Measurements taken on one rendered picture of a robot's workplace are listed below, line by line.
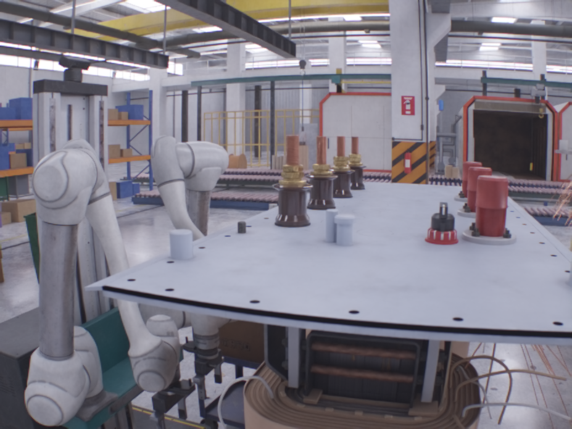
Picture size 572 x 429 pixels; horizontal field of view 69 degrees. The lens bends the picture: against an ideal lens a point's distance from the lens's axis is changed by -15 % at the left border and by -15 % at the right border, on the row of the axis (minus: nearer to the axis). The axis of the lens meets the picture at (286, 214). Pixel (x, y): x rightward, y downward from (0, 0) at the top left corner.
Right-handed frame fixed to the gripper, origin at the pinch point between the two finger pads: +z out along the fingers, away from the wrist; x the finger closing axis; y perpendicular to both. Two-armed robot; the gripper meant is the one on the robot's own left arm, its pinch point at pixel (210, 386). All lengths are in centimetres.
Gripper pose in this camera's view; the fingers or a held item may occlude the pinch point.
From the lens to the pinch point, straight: 180.5
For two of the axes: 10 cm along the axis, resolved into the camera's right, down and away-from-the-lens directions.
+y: 9.5, 0.5, -3.1
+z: 0.0, 9.9, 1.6
